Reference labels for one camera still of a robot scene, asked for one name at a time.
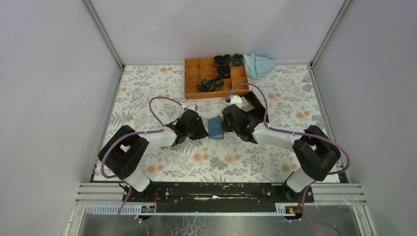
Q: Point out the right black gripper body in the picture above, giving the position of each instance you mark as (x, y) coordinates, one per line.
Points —
(227, 128)

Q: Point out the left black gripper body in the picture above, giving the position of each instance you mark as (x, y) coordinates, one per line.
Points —
(197, 132)

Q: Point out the blue leather card holder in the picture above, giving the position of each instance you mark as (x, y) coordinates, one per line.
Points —
(215, 128)

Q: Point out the orange compartment tray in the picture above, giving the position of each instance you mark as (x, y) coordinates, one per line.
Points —
(215, 77)

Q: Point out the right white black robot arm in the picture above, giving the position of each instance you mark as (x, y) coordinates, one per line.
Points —
(315, 155)

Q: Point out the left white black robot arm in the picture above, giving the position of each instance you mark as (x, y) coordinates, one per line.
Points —
(123, 152)

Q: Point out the white card in box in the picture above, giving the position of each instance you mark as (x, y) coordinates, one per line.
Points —
(246, 106)

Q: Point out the black card box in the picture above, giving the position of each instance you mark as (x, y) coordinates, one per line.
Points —
(255, 104)

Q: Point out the black tangled band pile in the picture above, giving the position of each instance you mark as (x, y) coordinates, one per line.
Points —
(212, 85)

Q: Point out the black rolled band centre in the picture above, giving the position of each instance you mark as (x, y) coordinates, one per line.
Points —
(223, 71)

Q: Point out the black rolled band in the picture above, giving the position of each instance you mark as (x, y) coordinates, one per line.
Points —
(223, 71)
(222, 60)
(236, 60)

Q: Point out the light blue folded cloth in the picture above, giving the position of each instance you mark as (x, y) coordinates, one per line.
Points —
(257, 67)

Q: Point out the black rolled band top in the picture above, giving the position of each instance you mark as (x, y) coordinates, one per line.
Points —
(236, 60)

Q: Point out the black rolled band left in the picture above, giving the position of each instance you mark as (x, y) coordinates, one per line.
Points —
(222, 60)

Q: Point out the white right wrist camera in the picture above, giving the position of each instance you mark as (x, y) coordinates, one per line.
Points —
(236, 100)

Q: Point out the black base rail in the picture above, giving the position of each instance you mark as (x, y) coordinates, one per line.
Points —
(212, 197)

